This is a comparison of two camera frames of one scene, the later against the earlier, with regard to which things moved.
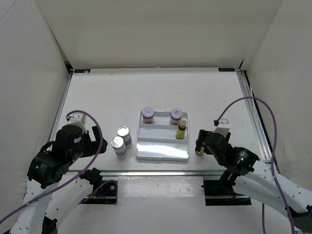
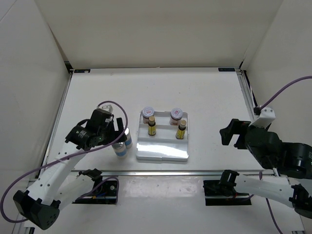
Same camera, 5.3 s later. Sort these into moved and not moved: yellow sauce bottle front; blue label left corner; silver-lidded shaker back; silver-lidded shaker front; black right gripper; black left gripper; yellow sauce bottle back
Moved: black left gripper; yellow sauce bottle front; black right gripper
Not moved: silver-lidded shaker front; yellow sauce bottle back; blue label left corner; silver-lidded shaker back
